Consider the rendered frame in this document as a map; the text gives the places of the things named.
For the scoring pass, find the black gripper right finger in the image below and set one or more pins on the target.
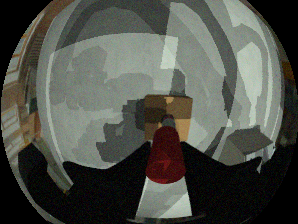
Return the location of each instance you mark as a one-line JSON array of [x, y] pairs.
[[207, 179]]

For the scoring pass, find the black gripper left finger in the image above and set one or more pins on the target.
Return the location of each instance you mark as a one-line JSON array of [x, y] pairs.
[[124, 181]]

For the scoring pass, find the brown wooden block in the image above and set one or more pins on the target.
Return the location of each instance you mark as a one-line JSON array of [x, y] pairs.
[[156, 107]]

